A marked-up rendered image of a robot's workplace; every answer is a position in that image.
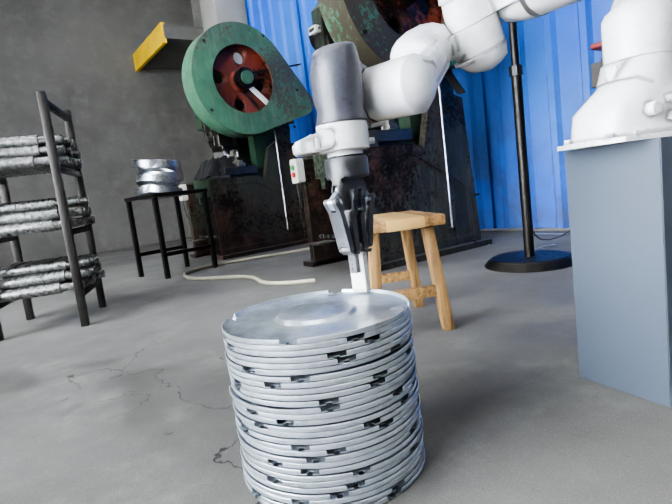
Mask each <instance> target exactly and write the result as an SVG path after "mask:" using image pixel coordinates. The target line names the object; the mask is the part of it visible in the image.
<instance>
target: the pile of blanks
mask: <svg viewBox="0 0 672 504"><path fill-rule="evenodd" d="M411 330H412V321H411V314H410V313H409V315H408V317H407V318H406V319H405V320H404V321H403V322H402V323H400V324H399V325H397V326H395V327H393V328H391V329H389V330H387V331H385V332H382V333H379V334H377V335H374V336H371V337H368V338H364V339H361V340H357V339H355V340H353V342H349V343H344V344H340V345H334V346H329V347H322V348H315V349H306V350H294V351H260V350H250V349H244V348H240V347H236V346H233V345H231V344H229V343H228V342H227V341H226V340H225V339H224V337H223V339H224V343H225V349H226V350H225V357H226V360H227V366H228V371H229V375H230V380H231V386H232V387H230V386H229V391H230V394H231V396H232V398H233V408H234V411H235V420H236V425H237V434H238V437H239V440H240V445H241V446H240V452H241V457H242V466H243V474H244V479H245V482H246V484H247V487H248V489H249V491H250V493H251V494H252V495H253V497H254V498H257V497H258V498H259V499H257V501H259V502H260V503H261V504H383V503H385V502H387V501H389V500H391V499H393V497H392V496H391V495H392V494H395V495H396V496H398V495H399V494H401V493H402V492H403V491H405V490H406V489H407V488H408V487H409V486H411V485H412V483H413V482H414V481H415V480H416V479H417V478H418V476H419V475H420V473H421V471H422V469H423V466H424V463H425V447H424V442H423V419H422V415H421V410H420V395H419V393H418V389H419V382H418V378H417V375H416V364H415V363H416V355H415V349H414V343H413V336H412V331H411Z"/></svg>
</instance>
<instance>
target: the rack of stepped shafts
mask: <svg viewBox="0 0 672 504"><path fill-rule="evenodd" d="M36 95H37V100H38V106H39V111H40V116H41V121H42V126H43V131H44V136H38V135H29V136H17V137H5V138H0V195H1V200H2V204H0V243H4V242H9V241H10V243H11V248H12V253H13V258H14V263H13V264H10V265H8V267H3V268H0V277H2V279H0V309H1V308H3V307H5V306H7V305H9V304H10V303H12V302H14V301H16V300H22V301H23V306H24V311H25V316H26V320H31V319H34V318H35V315H34V310H33V305H32V300H31V298H35V297H41V296H47V295H54V294H60V293H62V292H63V291H69V290H74V292H75V297H76V302H77V307H78V313H79V318H80V323H81V327H85V326H89V325H90V319H89V314H88V309H87V304H86V298H85V295H87V294H88V293H89V292H90V291H92V290H93V289H94V288H96V293H97V299H98V304H99V308H103V307H106V306H107V305H106V299H105V294H104V289H103V283H102V278H101V277H105V271H104V270H101V263H99V257H98V255H97V251H96V245H95V240H94V235H93V229H92V224H94V223H95V217H94V216H91V217H90V214H92V212H91V208H90V207H88V204H89V199H88V197H86V192H85V186H84V181H83V175H82V170H81V167H82V166H83V161H82V159H81V153H80V151H78V148H77V143H76V138H75V132H74V127H73V122H72V116H71V111H70V110H61V109H60V108H58V107H57V106H56V105H54V104H53V103H52V102H50V101H49V100H48V99H47V94H46V92H45V91H36ZM50 111H51V112H52V113H54V114H55V115H57V116H58V117H60V118H61V119H63V120H64V123H65V128H66V134H67V136H63V135H54V131H53V125H52V120H51V115H50ZM49 173H52V178H53V183H54V188H55V194H56V198H47V199H38V200H29V201H20V202H11V197H10V192H9V188H8V183H7V178H9V177H19V176H29V175H39V174H49ZM62 174H66V175H70V176H74V177H75V182H76V187H77V192H78V197H71V198H66V194H65V188H64V183H63V178H62ZM75 206H80V207H75ZM68 207H75V208H68ZM73 216H82V217H81V218H73ZM81 225H84V226H82V227H77V228H74V227H75V226H81ZM61 229H62V230H63V235H64V240H65V245H66V251H67V256H62V257H55V258H48V259H41V260H33V261H26V262H24V261H23V256H22V251H21V246H20V241H19V236H18V235H25V234H33V233H41V232H49V231H56V230H61ZM82 232H85V235H86V240H87V245H88V251H89V254H87V255H80V256H77V251H76V246H75V241H74V236H73V234H78V233H82Z"/></svg>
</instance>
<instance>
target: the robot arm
mask: <svg viewBox="0 0 672 504"><path fill-rule="evenodd" d="M579 1H582V0H438V4H439V6H441V7H442V12H443V16H444V21H445V24H446V27H447V28H446V27H445V25H443V24H438V23H434V22H432V23H426V24H421V25H418V26H416V27H415V28H413V29H411V30H409V31H407V32H406V33H405V34H404V35H403V36H401V37H400V38H399V39H398V40H397V41H396V43H395V44H394V46H393V48H392V50H391V54H390V61H387V62H384V63H381V64H378V65H375V66H372V67H369V68H367V66H365V65H364V64H362V62H361V61H360V60H359V55H358V52H357V49H356V47H355V44H354V43H353V42H347V41H344V42H336V43H333V44H329V45H326V46H323V47H321V48H319V49H317V50H316V51H315V52H314V53H313V54H312V61H311V70H310V78H311V87H312V95H313V102H314V105H315V108H316V111H317V121H316V133H315V134H313V135H309V136H307V137H305V138H303V139H301V140H299V141H297V142H296V143H295V144H294V145H293V146H292V150H293V154H294V155H295V157H302V156H312V155H319V154H326V155H327V158H328V159H326V160H325V162H324V166H325V174H326V179H327V180H328V181H332V189H331V193H332V196H331V197H330V199H328V200H324V202H323V204H324V206H325V208H326V210H327V212H328V214H329V217H330V221H331V224H332V228H333V231H334V235H335V238H336V242H337V246H338V249H339V252H340V253H342V254H343V255H348V259H349V267H350V272H351V280H352V288H353V292H368V291H370V290H371V286H370V278H369V270H368V261H367V252H371V251H372V248H369V247H372V246H373V206H374V201H375V193H369V192H368V191H367V190H366V184H365V181H364V177H365V176H368V175H369V165H368V157H367V156H366V155H365V154H364V153H363V149H367V148H369V147H370V144H375V138H374V137H369V133H368V124H371V123H375V122H380V121H386V120H391V119H396V118H402V117H407V116H412V115H417V114H421V113H426V112H427V110H428V109H429V107H430V106H431V104H432V102H433V100H434V98H435V94H436V90H437V88H438V86H439V84H440V82H441V81H442V79H443V77H444V75H445V73H446V72H447V70H448V68H449V64H450V61H453V60H455V61H456V62H458V63H456V64H455V65H454V66H455V68H461V69H463V70H464V71H466V72H470V73H478V72H487V71H489V70H492V69H493V68H494V67H496V66H497V65H498V64H499V63H500V62H501V61H503V59H504V58H505V56H506V55H507V53H508V49H507V40H506V39H505V36H504V33H503V29H502V26H501V22H500V19H499V17H500V18H502V19H503V20H504V21H505V22H517V21H524V20H531V19H535V18H538V17H541V16H544V15H547V14H549V13H550V12H553V11H556V10H558V9H561V8H563V7H566V6H569V5H571V4H574V3H577V2H579ZM601 36H602V60H603V67H602V68H601V69H600V73H599V78H598V82H597V86H596V88H598V89H597V90H596V91H595V92H594V93H593V94H592V95H591V96H590V98H589V99H588V100H587V101H586V102H585V103H584V104H583V106H582V107H581V108H580V109H579V110H578V111H577V112H576V113H575V115H574V116H573V117H572V127H571V140H565V141H564V146H559V147H557V152H558V151H568V150H577V149H584V148H591V147H598V146H604V145H611V144H618V143H625V142H632V141H639V140H646V139H653V138H660V137H669V136H672V0H614V1H613V4H612V7H611V11H610V12H609V13H608V14H607V15H606V16H605V17H604V19H603V21H602V23H601Z"/></svg>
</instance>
